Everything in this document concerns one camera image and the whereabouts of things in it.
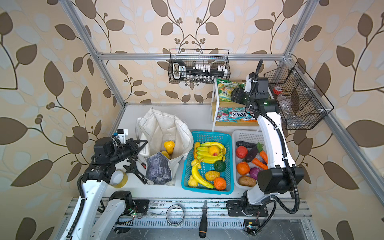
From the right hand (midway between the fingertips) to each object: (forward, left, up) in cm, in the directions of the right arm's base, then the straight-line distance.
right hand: (238, 94), depth 75 cm
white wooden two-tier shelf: (-4, +12, -2) cm, 12 cm away
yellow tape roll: (-30, +63, -36) cm, 79 cm away
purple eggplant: (-18, -10, -30) cm, 37 cm away
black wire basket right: (-6, -30, -1) cm, 31 cm away
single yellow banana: (-29, +23, -30) cm, 47 cm away
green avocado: (-25, +9, -31) cm, 40 cm away
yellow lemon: (-21, +24, -31) cm, 45 cm away
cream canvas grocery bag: (-28, +40, -21) cm, 53 cm away
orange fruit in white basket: (-27, -3, -30) cm, 40 cm away
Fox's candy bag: (0, -1, -15) cm, 16 cm away
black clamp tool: (-22, +60, -36) cm, 74 cm away
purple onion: (-28, -9, -31) cm, 43 cm away
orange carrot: (-14, -16, -30) cm, 37 cm away
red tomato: (-17, -4, -30) cm, 35 cm away
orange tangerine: (-34, +11, -29) cm, 46 cm away
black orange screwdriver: (-54, +20, -34) cm, 67 cm away
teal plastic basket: (-6, +15, -29) cm, 34 cm away
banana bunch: (-17, +18, -30) cm, 39 cm away
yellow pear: (-11, +39, -31) cm, 51 cm away
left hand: (-19, +45, -11) cm, 51 cm away
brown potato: (-33, -4, -30) cm, 45 cm away
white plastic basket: (-6, -13, -29) cm, 33 cm away
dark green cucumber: (-10, -9, -33) cm, 36 cm away
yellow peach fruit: (-16, +12, -28) cm, 34 cm away
